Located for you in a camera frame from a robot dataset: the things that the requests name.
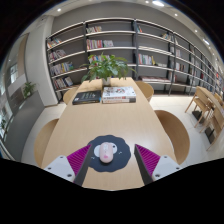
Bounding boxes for red-spined book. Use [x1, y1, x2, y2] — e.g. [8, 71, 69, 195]
[101, 96, 137, 104]

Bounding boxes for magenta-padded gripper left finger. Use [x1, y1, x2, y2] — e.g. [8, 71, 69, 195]
[43, 143, 94, 187]

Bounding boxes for white illustrated-cover book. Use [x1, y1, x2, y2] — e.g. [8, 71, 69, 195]
[101, 86, 137, 100]

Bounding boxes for light wooden slatted chair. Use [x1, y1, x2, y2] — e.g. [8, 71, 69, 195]
[184, 85, 215, 128]
[203, 99, 224, 152]

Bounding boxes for small green floor plant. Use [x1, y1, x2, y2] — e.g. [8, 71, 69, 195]
[21, 81, 37, 100]

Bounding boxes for ceiling lights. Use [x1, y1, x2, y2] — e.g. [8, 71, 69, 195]
[55, 0, 212, 46]

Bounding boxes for green potted plant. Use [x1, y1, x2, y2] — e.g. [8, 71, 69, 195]
[80, 53, 136, 87]

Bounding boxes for grey bookshelf unit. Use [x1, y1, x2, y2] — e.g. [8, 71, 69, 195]
[44, 17, 224, 103]

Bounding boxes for black book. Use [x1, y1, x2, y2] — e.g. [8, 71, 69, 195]
[71, 90, 103, 106]

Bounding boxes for pink computer mouse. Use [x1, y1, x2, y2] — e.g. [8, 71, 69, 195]
[98, 141, 114, 164]

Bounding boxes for dark fuzzy-face mouse pad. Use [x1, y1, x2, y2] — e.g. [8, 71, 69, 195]
[87, 134, 132, 174]

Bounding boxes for curved wooden chair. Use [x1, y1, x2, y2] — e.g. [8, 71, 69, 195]
[134, 80, 155, 103]
[62, 87, 81, 105]
[153, 109, 191, 166]
[33, 118, 60, 169]

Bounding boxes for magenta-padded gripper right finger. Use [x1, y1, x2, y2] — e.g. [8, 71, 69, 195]
[133, 143, 183, 186]

